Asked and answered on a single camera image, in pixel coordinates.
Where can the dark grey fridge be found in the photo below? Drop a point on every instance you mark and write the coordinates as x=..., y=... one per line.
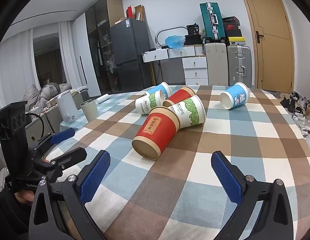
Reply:
x=130, y=50

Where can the red bag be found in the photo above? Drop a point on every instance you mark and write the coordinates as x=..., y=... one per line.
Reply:
x=130, y=12

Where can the person's left hand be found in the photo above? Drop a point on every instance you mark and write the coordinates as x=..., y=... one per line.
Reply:
x=26, y=196

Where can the black bag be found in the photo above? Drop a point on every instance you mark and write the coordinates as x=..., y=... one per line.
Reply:
x=193, y=35

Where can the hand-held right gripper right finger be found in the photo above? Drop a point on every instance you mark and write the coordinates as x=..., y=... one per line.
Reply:
x=227, y=180

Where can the large white green paper cup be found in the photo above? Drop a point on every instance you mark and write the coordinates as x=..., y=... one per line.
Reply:
x=192, y=112

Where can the dark glass display cabinet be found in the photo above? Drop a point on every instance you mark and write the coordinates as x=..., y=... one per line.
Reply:
x=102, y=42

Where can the white drawer cabinet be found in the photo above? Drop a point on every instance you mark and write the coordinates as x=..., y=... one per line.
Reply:
x=195, y=71

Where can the blue plastic bag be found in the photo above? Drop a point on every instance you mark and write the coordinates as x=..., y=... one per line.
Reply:
x=175, y=42

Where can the beige suitcase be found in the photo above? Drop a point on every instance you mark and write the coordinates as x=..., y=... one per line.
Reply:
x=217, y=63

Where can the white curtain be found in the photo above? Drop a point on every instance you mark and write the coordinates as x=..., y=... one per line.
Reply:
x=68, y=55

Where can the white desk with drawers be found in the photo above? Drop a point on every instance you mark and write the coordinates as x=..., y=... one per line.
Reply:
x=175, y=52

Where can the blue cartoon paper cup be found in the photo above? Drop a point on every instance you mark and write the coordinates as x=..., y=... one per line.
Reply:
x=236, y=96

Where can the black yellow shoe box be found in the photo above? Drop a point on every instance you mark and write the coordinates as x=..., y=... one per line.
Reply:
x=236, y=41

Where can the beige storage box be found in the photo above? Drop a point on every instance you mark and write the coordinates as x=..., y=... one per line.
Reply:
x=42, y=127

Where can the arched mirror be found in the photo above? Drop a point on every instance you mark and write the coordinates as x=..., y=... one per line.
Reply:
x=170, y=28

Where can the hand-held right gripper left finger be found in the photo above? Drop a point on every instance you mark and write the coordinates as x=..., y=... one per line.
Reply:
x=95, y=177

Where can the checked tablecloth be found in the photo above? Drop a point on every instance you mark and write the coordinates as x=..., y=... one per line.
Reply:
x=245, y=140

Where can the white paper roll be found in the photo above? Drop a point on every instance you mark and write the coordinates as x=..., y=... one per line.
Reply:
x=102, y=98

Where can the red paper cup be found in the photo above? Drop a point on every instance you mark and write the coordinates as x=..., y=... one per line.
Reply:
x=181, y=95
x=155, y=130

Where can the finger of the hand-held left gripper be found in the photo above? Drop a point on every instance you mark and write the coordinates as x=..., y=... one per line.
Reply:
x=70, y=155
x=62, y=135

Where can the small white green paper cup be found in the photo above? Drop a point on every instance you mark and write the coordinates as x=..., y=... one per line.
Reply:
x=147, y=103

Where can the silver suitcase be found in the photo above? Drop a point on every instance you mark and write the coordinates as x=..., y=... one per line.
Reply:
x=240, y=66

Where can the pile of grey clothes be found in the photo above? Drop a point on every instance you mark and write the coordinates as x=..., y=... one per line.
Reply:
x=42, y=95

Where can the red black shoe box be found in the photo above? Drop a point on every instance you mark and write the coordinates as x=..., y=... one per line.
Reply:
x=232, y=26

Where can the wooden door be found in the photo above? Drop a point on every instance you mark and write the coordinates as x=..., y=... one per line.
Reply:
x=272, y=42

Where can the teal suitcase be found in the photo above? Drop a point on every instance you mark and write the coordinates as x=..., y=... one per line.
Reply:
x=212, y=22

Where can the pile of shoes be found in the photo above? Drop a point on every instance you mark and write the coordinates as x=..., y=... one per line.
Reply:
x=298, y=112

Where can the cardboard box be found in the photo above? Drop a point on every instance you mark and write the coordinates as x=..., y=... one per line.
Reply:
x=140, y=13

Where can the white kettle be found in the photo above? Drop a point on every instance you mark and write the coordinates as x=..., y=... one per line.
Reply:
x=66, y=107

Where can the grey green tumbler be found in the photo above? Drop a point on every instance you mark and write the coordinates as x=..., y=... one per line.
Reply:
x=89, y=111

